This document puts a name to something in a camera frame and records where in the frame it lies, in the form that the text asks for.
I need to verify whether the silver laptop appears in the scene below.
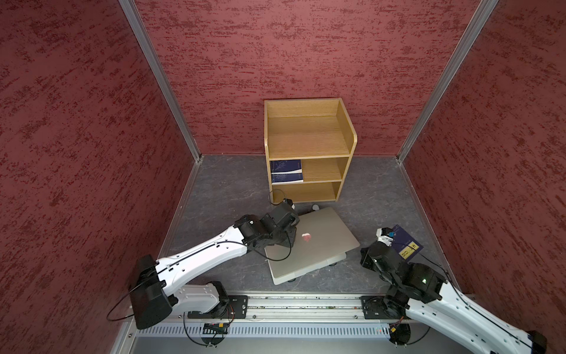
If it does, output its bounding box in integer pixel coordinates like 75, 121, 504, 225
265, 207, 360, 286

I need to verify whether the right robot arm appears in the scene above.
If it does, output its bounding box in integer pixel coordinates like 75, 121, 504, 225
361, 240, 547, 353

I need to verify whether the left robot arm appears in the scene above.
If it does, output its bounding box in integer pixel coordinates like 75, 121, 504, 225
128, 199, 299, 330

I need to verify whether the blue book in shelf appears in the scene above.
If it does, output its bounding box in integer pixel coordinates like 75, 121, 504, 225
270, 159, 304, 184

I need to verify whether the wooden shelf unit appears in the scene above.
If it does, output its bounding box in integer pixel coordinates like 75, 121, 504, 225
264, 97, 358, 204

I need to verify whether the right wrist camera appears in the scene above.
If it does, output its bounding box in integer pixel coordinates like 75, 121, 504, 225
376, 227, 395, 247

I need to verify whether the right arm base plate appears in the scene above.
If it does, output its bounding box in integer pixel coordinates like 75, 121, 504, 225
360, 296, 406, 320

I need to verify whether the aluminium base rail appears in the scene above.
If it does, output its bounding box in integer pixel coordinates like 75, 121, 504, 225
125, 291, 481, 322

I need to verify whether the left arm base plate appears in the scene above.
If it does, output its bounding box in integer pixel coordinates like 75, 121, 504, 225
187, 295, 249, 320

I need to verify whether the right corner aluminium post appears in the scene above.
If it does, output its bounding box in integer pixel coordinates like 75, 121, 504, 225
396, 0, 498, 165

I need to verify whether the corner aluminium post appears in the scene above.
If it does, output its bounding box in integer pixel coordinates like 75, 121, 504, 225
396, 0, 498, 165
119, 0, 202, 164

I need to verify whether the left corner aluminium post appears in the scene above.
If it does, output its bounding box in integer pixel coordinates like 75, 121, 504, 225
119, 0, 202, 164

